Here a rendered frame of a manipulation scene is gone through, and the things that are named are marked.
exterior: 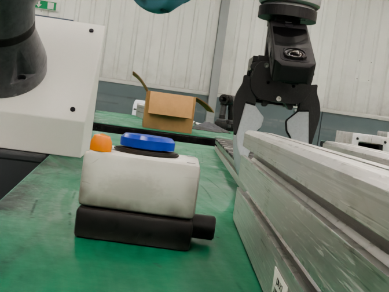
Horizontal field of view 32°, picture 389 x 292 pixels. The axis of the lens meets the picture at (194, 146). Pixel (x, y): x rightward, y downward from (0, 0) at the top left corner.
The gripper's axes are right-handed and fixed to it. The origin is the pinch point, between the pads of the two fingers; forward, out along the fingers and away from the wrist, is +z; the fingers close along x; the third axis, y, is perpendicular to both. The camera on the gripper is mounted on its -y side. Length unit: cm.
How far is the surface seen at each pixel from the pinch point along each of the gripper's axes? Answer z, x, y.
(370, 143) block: -4, -34, 78
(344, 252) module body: -3, 5, -59
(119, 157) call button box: -2.5, 14.6, -34.9
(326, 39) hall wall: -163, -215, 1106
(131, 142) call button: -3.5, 14.1, -32.6
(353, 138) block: -5, -28, 74
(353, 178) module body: -5, 5, -59
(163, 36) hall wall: -125, 69, 1077
